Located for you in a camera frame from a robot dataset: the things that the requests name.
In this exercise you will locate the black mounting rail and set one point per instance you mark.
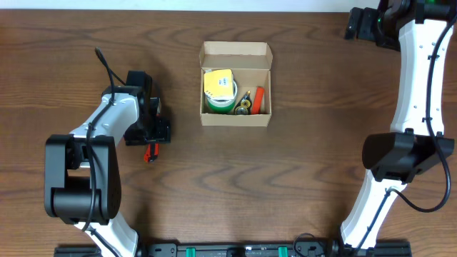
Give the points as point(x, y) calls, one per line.
point(301, 247)

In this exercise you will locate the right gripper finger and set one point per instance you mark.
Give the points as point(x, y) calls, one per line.
point(368, 18)
point(353, 23)

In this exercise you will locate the green tape roll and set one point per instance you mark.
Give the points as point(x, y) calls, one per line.
point(223, 106)

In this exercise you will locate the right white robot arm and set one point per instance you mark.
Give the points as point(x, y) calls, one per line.
point(420, 31)

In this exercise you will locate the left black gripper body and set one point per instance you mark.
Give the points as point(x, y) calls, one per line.
point(153, 135)

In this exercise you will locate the red utility knife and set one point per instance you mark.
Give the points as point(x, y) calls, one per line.
point(152, 151)

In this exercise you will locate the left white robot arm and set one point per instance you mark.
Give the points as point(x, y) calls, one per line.
point(82, 179)

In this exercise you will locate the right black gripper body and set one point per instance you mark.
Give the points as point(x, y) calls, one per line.
point(362, 23)

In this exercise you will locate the cardboard box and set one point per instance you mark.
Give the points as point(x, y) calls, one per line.
point(251, 65)

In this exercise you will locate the yellow sticky note pad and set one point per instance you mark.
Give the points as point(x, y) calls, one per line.
point(218, 84)

